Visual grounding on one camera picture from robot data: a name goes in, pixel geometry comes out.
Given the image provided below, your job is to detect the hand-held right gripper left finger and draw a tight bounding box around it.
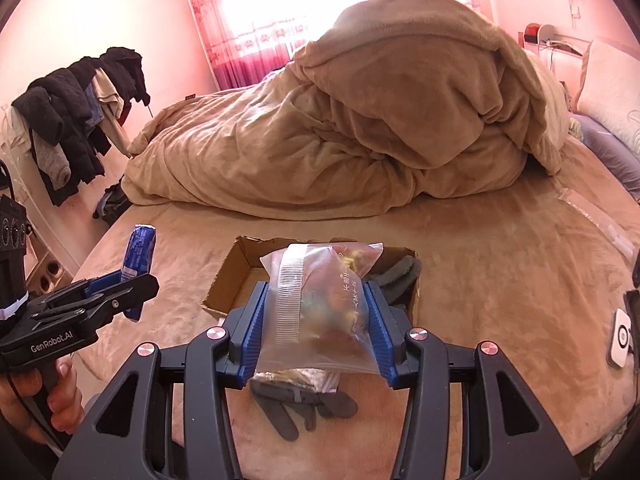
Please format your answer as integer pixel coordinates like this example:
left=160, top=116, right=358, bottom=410
left=52, top=280, right=271, bottom=480

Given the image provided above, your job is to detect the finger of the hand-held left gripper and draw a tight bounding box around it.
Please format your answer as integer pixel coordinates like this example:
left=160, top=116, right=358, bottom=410
left=35, top=274, right=161, bottom=328
left=31, top=269, right=151, bottom=311

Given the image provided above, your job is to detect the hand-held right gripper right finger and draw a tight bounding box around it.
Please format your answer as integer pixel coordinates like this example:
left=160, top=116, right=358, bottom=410
left=363, top=280, right=583, bottom=480

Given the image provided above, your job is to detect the blue snack packet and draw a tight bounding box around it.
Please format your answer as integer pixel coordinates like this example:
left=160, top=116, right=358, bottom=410
left=122, top=224, right=159, bottom=322

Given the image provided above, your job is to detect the brown cardboard box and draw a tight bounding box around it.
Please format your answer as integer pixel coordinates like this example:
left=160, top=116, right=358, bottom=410
left=201, top=235, right=421, bottom=333

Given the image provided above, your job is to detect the clear zip bag of small items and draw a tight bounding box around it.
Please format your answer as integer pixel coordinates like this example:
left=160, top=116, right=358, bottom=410
left=255, top=241, right=397, bottom=377

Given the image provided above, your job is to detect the person's left hand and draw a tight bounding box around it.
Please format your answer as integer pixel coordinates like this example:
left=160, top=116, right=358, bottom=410
left=0, top=355, right=86, bottom=441

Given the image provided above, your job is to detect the grey knit glove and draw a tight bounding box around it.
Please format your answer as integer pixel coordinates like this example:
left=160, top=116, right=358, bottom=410
left=361, top=254, right=422, bottom=311

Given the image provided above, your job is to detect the silver foil packet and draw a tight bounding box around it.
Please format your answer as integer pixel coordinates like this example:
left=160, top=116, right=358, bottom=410
left=254, top=367, right=342, bottom=394

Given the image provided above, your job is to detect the dark backpack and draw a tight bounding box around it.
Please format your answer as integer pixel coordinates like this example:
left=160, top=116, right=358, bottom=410
left=92, top=181, right=132, bottom=227

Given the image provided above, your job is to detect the dark grey glove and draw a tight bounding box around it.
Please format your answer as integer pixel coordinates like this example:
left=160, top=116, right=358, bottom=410
left=249, top=378, right=359, bottom=442

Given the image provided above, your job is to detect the bed with tan sheet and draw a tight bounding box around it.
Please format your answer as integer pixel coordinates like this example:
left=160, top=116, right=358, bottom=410
left=72, top=135, right=640, bottom=480

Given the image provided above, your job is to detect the grey garment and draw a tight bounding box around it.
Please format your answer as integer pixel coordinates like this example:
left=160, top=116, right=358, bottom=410
left=32, top=130, right=72, bottom=187

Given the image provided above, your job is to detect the beige garment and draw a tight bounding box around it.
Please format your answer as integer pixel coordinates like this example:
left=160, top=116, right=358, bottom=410
left=89, top=67, right=135, bottom=157

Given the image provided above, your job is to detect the black jacket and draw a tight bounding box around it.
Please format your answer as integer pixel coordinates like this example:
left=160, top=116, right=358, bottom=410
left=12, top=57, right=113, bottom=207

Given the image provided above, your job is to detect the tan fleece blanket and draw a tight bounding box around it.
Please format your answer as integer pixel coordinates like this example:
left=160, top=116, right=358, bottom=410
left=122, top=0, right=572, bottom=221

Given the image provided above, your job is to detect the black sweater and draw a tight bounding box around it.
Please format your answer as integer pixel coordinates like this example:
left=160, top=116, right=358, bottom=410
left=97, top=46, right=151, bottom=111

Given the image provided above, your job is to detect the white charger device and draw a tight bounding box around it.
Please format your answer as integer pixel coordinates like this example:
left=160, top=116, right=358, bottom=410
left=606, top=290, right=640, bottom=370

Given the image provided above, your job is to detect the clear plastic bag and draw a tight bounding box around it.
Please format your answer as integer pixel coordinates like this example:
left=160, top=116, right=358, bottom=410
left=556, top=187, right=635, bottom=262

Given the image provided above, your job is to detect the pink patterned curtain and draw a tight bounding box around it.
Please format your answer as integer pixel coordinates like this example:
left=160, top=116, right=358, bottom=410
left=177, top=0, right=493, bottom=92

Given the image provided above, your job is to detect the purple pillow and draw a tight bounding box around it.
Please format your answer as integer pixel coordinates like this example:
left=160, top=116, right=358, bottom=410
left=569, top=112, right=640, bottom=196

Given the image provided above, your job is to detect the white pillow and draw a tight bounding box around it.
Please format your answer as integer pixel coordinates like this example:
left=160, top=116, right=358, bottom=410
left=575, top=39, right=640, bottom=153

